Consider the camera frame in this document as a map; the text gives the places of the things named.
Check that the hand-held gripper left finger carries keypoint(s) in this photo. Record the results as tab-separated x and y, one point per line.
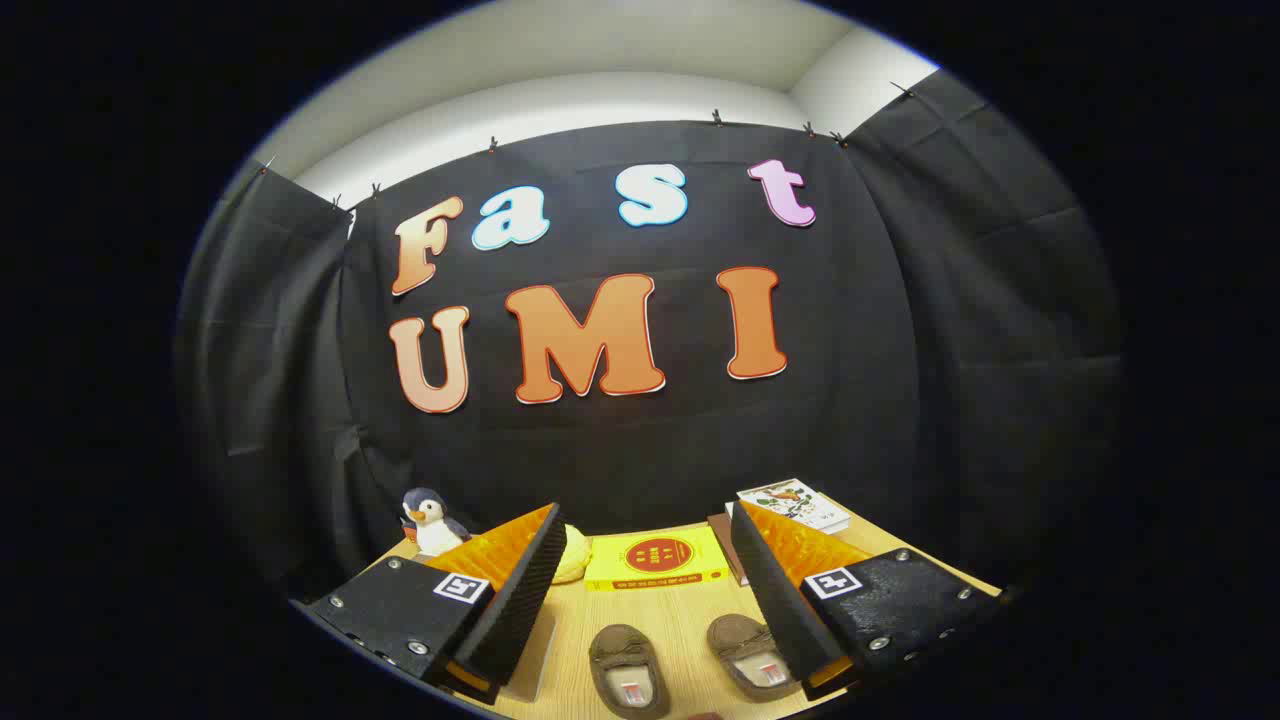
525	610

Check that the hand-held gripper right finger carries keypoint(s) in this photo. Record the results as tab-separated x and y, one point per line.
775	600

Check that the brown shoe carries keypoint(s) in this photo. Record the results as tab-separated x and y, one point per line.
740	640
625	650

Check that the yellow round plush cushion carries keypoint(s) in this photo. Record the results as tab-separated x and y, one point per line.
575	555

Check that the white illustrated book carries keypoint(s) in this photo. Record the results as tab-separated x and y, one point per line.
790	497

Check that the penguin plush toy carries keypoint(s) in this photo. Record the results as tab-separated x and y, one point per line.
432	535

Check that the yellow book with red circle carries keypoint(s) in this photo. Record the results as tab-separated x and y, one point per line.
655	560

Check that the black backdrop cloth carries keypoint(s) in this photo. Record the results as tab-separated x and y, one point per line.
640	450

